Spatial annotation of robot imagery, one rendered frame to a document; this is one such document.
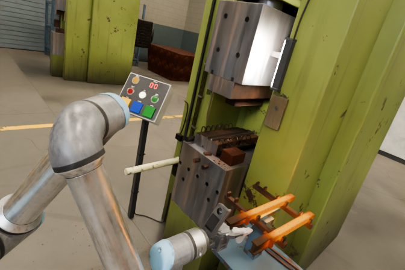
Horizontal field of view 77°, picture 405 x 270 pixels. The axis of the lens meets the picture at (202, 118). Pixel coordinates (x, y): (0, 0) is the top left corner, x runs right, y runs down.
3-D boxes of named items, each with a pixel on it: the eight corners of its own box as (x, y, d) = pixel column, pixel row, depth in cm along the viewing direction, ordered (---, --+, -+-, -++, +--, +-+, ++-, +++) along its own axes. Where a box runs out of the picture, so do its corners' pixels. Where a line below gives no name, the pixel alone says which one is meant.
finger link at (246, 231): (248, 239, 97) (225, 238, 95) (253, 226, 95) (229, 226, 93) (251, 246, 94) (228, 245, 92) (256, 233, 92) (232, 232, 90)
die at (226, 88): (229, 99, 140) (234, 82, 137) (205, 88, 153) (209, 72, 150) (271, 98, 168) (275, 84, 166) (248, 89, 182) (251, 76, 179)
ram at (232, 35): (254, 90, 128) (279, 5, 115) (204, 70, 153) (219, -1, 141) (294, 90, 157) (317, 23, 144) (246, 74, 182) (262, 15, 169)
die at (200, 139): (214, 156, 151) (218, 143, 148) (193, 141, 164) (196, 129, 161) (256, 146, 180) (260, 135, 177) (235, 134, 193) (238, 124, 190)
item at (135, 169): (126, 177, 167) (128, 170, 165) (123, 173, 170) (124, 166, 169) (179, 164, 197) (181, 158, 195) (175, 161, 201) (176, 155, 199)
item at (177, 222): (191, 292, 165) (207, 236, 151) (159, 251, 190) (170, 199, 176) (244, 255, 204) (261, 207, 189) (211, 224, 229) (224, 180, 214)
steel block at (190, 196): (207, 235, 151) (226, 170, 137) (170, 198, 176) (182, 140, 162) (261, 207, 189) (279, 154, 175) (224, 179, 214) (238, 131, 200)
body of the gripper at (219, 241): (214, 232, 99) (190, 243, 91) (220, 214, 96) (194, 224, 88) (228, 247, 93) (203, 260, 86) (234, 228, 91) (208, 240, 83)
